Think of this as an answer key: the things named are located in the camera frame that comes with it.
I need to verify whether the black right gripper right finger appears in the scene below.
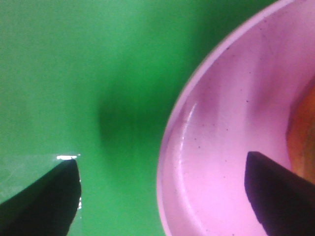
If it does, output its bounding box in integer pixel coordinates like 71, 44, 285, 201
244, 151, 315, 236

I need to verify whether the pink plate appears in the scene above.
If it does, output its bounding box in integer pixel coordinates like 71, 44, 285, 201
157, 0, 315, 236

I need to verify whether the burger with lettuce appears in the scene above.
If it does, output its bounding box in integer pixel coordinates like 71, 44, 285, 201
287, 88, 315, 183

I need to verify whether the clear tape patch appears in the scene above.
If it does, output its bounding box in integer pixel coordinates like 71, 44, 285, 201
0, 154, 82, 219

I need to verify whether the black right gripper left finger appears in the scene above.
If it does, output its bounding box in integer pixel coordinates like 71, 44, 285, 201
0, 160, 81, 236

